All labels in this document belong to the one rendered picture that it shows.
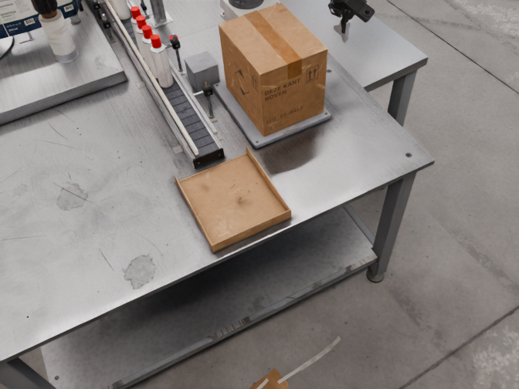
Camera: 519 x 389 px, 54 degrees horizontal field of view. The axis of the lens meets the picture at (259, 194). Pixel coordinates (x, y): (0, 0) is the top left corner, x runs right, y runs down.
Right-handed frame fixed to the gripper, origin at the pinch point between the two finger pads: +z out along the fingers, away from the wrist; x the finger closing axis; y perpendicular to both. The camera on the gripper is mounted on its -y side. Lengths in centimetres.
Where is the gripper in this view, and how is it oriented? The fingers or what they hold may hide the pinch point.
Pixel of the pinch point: (357, 27)
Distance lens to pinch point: 198.4
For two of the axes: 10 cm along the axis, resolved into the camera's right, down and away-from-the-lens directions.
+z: 3.8, 2.8, 8.8
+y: -7.2, -5.1, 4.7
